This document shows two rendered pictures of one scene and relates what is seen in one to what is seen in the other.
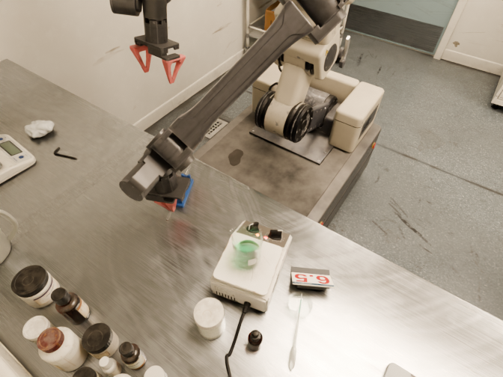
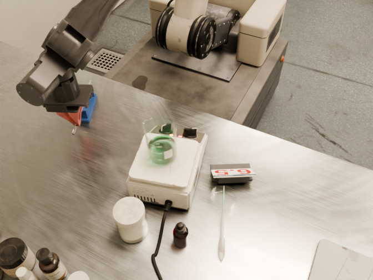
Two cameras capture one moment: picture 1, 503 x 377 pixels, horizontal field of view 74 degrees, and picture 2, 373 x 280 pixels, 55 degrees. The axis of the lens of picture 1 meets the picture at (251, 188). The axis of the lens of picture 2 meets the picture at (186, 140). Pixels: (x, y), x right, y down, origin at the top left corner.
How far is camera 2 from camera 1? 0.13 m
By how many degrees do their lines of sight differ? 4
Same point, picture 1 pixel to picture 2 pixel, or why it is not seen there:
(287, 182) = (197, 103)
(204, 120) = (101, 7)
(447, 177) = (361, 88)
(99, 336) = (13, 250)
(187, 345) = (110, 251)
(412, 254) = not seen: hidden behind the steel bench
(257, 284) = (177, 178)
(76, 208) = not seen: outside the picture
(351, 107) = (255, 18)
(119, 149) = (11, 74)
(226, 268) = (142, 167)
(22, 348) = not seen: outside the picture
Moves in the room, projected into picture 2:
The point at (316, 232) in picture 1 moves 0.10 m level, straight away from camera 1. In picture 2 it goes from (232, 130) to (237, 103)
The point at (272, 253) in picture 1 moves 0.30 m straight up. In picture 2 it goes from (188, 147) to (187, 13)
